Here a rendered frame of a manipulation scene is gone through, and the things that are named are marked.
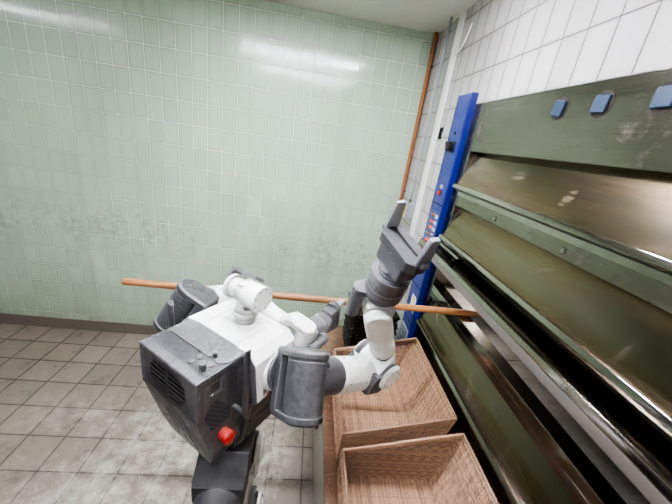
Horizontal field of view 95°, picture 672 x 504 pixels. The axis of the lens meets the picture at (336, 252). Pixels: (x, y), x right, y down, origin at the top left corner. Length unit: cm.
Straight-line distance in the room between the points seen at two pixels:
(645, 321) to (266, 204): 218
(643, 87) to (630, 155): 15
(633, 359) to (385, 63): 212
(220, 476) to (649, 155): 125
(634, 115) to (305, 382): 97
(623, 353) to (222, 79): 242
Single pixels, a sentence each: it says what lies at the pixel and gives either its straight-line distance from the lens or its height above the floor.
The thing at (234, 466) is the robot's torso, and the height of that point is 105.
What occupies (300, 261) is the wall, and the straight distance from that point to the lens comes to 260.
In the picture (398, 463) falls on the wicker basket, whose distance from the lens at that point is 153.
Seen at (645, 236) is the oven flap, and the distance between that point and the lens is 93.
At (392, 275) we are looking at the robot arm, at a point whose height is 163.
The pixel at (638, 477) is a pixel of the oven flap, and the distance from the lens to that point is 80.
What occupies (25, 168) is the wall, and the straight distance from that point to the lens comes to 319.
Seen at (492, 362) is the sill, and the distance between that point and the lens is 133.
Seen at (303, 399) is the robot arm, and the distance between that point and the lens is 71.
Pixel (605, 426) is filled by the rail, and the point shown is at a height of 143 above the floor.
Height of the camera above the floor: 186
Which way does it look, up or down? 20 degrees down
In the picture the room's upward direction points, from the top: 9 degrees clockwise
